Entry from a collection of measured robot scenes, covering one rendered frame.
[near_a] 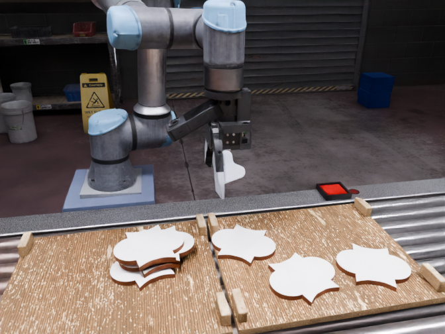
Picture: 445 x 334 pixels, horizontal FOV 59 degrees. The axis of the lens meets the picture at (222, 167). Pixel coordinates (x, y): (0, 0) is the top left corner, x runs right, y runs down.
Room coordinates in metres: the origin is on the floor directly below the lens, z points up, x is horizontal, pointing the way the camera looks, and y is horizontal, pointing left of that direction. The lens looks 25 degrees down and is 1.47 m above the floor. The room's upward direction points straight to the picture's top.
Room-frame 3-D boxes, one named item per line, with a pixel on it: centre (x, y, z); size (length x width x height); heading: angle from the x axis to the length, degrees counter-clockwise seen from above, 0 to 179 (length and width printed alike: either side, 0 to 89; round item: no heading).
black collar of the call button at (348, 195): (0.99, -0.32, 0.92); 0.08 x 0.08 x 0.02; 10
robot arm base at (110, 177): (1.14, 0.36, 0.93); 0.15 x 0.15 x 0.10
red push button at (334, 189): (0.99, -0.32, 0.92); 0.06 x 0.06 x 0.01; 10
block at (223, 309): (0.52, 0.00, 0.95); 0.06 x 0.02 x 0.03; 11
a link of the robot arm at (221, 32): (0.74, 0.00, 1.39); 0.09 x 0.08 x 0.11; 25
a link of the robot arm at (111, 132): (1.14, 0.35, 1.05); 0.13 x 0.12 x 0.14; 115
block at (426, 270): (0.60, -0.41, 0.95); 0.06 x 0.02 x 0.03; 11
